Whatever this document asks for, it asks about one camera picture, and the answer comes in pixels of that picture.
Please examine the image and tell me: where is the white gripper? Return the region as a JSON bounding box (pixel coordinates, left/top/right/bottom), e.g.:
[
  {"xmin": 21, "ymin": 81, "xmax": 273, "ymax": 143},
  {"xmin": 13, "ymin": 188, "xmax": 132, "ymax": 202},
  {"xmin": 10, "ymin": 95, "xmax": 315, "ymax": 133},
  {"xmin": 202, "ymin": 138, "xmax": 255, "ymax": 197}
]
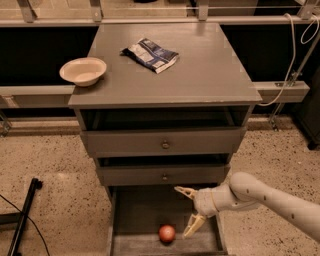
[{"xmin": 174, "ymin": 186, "xmax": 218, "ymax": 239}]

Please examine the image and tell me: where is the red apple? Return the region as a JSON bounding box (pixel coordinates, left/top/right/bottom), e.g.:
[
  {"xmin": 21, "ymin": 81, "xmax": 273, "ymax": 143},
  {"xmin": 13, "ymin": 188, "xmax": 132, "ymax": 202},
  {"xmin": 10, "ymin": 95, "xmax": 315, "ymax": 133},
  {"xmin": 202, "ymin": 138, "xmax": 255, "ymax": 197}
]
[{"xmin": 158, "ymin": 225, "xmax": 176, "ymax": 243}]

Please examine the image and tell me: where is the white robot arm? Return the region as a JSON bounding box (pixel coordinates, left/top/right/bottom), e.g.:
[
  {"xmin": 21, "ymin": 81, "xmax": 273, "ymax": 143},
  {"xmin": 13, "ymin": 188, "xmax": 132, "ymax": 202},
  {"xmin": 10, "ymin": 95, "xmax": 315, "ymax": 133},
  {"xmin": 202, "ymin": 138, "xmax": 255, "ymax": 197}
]
[{"xmin": 175, "ymin": 172, "xmax": 320, "ymax": 242}]

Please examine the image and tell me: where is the grey middle drawer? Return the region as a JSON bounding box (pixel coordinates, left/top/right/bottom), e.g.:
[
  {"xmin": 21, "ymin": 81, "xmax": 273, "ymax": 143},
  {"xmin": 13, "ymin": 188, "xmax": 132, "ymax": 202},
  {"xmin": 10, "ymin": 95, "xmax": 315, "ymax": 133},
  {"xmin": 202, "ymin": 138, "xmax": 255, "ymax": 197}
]
[{"xmin": 96, "ymin": 164, "xmax": 230, "ymax": 186}]

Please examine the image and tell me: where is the brass middle drawer knob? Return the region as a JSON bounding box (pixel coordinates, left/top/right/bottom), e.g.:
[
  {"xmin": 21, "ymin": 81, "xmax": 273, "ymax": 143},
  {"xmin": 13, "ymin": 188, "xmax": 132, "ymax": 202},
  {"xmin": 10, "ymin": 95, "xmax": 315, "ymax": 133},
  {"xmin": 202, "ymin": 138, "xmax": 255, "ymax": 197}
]
[{"xmin": 162, "ymin": 174, "xmax": 168, "ymax": 182}]

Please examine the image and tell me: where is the brass drawer knob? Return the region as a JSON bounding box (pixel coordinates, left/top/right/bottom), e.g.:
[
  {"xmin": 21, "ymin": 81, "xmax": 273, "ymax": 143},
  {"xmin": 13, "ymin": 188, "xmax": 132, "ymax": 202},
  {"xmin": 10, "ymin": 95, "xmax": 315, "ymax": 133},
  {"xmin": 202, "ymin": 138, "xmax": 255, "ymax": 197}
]
[
  {"xmin": 162, "ymin": 140, "xmax": 170, "ymax": 149},
  {"xmin": 162, "ymin": 174, "xmax": 168, "ymax": 182}
]

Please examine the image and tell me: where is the grey open bottom drawer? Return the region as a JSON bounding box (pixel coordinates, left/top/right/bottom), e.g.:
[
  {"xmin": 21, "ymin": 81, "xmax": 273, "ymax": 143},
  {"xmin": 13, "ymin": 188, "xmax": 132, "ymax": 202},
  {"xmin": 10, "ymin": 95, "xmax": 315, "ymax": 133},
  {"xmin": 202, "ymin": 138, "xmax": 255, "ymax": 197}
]
[{"xmin": 107, "ymin": 185, "xmax": 228, "ymax": 256}]

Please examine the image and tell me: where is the brass top drawer knob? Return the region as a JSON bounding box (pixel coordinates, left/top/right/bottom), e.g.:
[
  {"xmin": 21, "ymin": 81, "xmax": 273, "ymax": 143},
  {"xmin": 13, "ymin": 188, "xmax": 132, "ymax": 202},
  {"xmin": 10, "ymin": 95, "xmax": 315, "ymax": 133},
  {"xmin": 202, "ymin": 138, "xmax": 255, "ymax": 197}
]
[{"xmin": 162, "ymin": 140, "xmax": 170, "ymax": 149}]

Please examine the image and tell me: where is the grey top drawer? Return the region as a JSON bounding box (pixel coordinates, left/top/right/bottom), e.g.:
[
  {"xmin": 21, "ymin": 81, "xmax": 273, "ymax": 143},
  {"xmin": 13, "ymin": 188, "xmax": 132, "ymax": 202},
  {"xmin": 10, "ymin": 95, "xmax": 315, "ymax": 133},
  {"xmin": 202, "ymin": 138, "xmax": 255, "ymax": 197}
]
[{"xmin": 81, "ymin": 128, "xmax": 246, "ymax": 158}]

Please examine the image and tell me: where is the grey wooden drawer cabinet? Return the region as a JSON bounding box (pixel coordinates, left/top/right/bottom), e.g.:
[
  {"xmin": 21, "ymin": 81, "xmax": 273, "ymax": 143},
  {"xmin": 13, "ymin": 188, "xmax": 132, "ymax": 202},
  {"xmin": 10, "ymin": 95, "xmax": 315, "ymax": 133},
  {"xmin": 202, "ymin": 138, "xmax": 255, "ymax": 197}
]
[{"xmin": 67, "ymin": 22, "xmax": 263, "ymax": 256}]

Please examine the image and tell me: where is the grey metal railing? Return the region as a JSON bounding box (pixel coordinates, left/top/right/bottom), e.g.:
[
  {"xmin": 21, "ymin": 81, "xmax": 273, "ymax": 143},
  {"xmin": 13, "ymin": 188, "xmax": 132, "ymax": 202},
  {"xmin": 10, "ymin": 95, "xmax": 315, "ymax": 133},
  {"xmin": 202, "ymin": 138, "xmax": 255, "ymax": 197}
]
[{"xmin": 0, "ymin": 0, "xmax": 320, "ymax": 138}]

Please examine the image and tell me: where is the blue white chip bag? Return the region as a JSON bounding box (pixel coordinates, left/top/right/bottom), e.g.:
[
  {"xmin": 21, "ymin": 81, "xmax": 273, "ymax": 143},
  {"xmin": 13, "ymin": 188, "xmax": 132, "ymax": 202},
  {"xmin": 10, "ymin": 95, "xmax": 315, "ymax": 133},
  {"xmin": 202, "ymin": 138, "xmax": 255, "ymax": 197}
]
[{"xmin": 120, "ymin": 38, "xmax": 179, "ymax": 74}]

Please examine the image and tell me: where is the black metal stand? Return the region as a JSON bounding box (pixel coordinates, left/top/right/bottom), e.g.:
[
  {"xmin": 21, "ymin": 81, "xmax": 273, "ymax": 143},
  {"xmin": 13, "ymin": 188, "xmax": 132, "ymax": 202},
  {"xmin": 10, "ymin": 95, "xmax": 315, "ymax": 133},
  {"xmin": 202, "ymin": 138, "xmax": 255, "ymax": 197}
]
[{"xmin": 0, "ymin": 178, "xmax": 42, "ymax": 256}]

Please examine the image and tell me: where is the white paper bowl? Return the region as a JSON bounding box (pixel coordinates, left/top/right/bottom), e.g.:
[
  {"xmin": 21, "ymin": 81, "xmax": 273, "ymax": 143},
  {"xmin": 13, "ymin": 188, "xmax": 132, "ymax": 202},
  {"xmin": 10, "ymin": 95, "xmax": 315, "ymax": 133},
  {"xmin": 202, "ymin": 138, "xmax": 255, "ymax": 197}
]
[{"xmin": 59, "ymin": 57, "xmax": 107, "ymax": 87}]

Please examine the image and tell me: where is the black floor cable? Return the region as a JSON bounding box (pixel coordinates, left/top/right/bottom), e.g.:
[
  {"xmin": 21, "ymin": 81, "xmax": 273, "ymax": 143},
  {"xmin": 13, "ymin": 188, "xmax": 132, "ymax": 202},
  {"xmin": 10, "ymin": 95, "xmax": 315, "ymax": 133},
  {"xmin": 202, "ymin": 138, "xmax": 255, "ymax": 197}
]
[{"xmin": 0, "ymin": 194, "xmax": 51, "ymax": 256}]

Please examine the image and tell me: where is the white hanging cable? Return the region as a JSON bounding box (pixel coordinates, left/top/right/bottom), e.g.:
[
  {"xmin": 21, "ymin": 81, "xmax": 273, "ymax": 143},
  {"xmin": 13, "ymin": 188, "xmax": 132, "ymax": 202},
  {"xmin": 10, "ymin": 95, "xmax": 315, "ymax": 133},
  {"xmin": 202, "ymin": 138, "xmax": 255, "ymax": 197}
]
[{"xmin": 256, "ymin": 13, "xmax": 320, "ymax": 108}]

